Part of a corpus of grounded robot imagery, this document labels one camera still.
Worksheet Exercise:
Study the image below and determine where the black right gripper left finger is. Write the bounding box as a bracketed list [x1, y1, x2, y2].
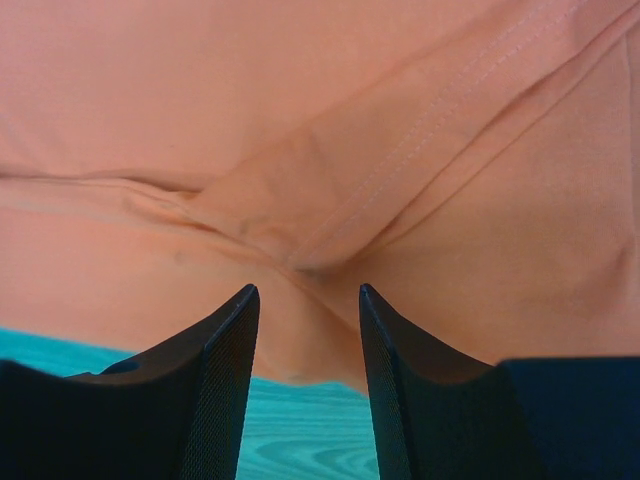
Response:
[1, 285, 260, 479]

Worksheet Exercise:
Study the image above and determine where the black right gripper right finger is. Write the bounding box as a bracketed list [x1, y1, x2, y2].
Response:
[359, 285, 639, 479]

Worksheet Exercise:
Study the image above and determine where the orange t-shirt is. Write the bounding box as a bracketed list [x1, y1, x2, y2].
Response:
[1, 1, 639, 390]

